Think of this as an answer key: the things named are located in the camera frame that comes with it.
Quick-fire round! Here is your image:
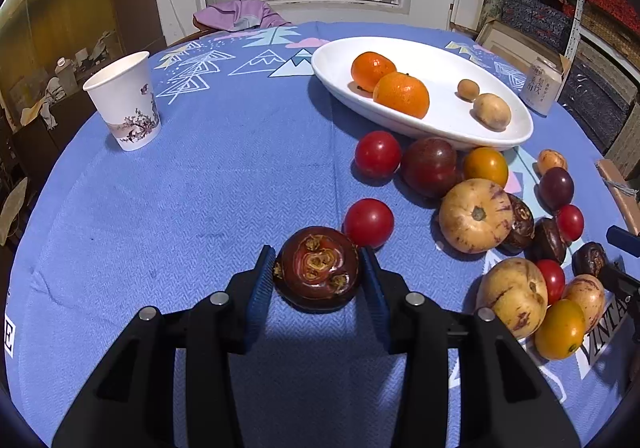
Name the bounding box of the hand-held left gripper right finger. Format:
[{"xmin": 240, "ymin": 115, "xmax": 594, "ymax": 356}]
[{"xmin": 359, "ymin": 247, "xmax": 583, "ymax": 448}]

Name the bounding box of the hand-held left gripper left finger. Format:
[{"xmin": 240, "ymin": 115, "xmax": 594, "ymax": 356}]
[{"xmin": 51, "ymin": 244, "xmax": 277, "ymax": 448}]

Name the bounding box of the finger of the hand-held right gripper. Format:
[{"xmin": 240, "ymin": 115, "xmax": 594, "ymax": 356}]
[
  {"xmin": 606, "ymin": 225, "xmax": 640, "ymax": 245},
  {"xmin": 599, "ymin": 265, "xmax": 640, "ymax": 309}
]

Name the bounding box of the striped small pepino melon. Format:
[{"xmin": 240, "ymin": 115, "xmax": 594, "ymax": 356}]
[{"xmin": 562, "ymin": 274, "xmax": 606, "ymax": 333}]

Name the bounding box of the dark brown water chestnut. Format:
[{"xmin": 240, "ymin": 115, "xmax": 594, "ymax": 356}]
[
  {"xmin": 272, "ymin": 227, "xmax": 362, "ymax": 313},
  {"xmin": 497, "ymin": 194, "xmax": 536, "ymax": 254},
  {"xmin": 530, "ymin": 217, "xmax": 569, "ymax": 265},
  {"xmin": 571, "ymin": 241, "xmax": 609, "ymax": 278}
]

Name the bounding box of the red tomato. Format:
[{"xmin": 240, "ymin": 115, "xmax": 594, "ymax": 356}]
[
  {"xmin": 535, "ymin": 259, "xmax": 566, "ymax": 305},
  {"xmin": 343, "ymin": 198, "xmax": 395, "ymax": 249},
  {"xmin": 354, "ymin": 131, "xmax": 402, "ymax": 179},
  {"xmin": 556, "ymin": 204, "xmax": 585, "ymax": 242}
]

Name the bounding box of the small purple tomato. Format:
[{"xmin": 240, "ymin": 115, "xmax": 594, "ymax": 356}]
[{"xmin": 538, "ymin": 167, "xmax": 575, "ymax": 212}]

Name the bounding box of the large cream pepino melon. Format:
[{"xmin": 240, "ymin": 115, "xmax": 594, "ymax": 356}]
[
  {"xmin": 439, "ymin": 179, "xmax": 514, "ymax": 255},
  {"xmin": 475, "ymin": 257, "xmax": 549, "ymax": 340}
]

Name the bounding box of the yellow tomato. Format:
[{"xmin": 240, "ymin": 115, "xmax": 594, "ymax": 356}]
[{"xmin": 463, "ymin": 147, "xmax": 509, "ymax": 188}]

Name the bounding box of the white oval plate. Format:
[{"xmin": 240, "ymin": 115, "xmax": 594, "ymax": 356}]
[{"xmin": 310, "ymin": 36, "xmax": 535, "ymax": 152}]

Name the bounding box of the orange kumquat on table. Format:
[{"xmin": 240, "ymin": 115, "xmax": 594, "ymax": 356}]
[{"xmin": 534, "ymin": 299, "xmax": 586, "ymax": 361}]

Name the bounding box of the small orange pepino melon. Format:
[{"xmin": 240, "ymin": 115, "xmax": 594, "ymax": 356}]
[{"xmin": 537, "ymin": 149, "xmax": 568, "ymax": 176}]

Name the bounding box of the blue printed tablecloth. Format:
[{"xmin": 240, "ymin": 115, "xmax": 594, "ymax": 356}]
[{"xmin": 5, "ymin": 21, "xmax": 633, "ymax": 448}]

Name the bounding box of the cream drink can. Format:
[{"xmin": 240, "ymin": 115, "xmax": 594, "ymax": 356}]
[{"xmin": 518, "ymin": 57, "xmax": 563, "ymax": 117}]

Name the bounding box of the small pale yellow fruit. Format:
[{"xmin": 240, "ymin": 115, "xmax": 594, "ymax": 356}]
[{"xmin": 472, "ymin": 93, "xmax": 512, "ymax": 132}]

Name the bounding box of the orange mandarin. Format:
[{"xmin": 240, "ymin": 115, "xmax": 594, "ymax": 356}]
[
  {"xmin": 350, "ymin": 52, "xmax": 397, "ymax": 93},
  {"xmin": 373, "ymin": 72, "xmax": 431, "ymax": 119}
]

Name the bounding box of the floral paper cup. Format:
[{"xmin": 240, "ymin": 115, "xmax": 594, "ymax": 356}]
[{"xmin": 82, "ymin": 51, "xmax": 162, "ymax": 152}]

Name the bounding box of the stack of patterned boxes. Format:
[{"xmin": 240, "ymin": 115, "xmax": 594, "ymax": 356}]
[{"xmin": 500, "ymin": 0, "xmax": 640, "ymax": 164}]

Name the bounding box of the purple cloth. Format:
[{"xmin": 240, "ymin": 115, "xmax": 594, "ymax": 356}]
[{"xmin": 193, "ymin": 0, "xmax": 292, "ymax": 32}]

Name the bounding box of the wooden glass cabinet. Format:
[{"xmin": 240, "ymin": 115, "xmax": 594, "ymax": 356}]
[{"xmin": 0, "ymin": 0, "xmax": 168, "ymax": 129}]

